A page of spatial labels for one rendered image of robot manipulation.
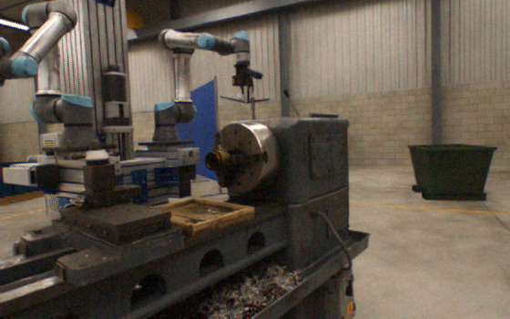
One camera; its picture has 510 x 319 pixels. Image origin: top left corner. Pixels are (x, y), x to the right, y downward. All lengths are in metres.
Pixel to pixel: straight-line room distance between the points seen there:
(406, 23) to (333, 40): 2.27
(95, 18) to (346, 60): 10.31
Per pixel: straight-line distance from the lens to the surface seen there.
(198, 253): 1.13
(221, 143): 1.38
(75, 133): 1.61
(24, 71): 1.46
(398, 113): 11.28
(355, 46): 11.74
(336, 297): 1.80
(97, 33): 1.97
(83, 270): 0.85
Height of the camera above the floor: 1.18
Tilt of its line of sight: 3 degrees down
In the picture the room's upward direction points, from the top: 2 degrees counter-clockwise
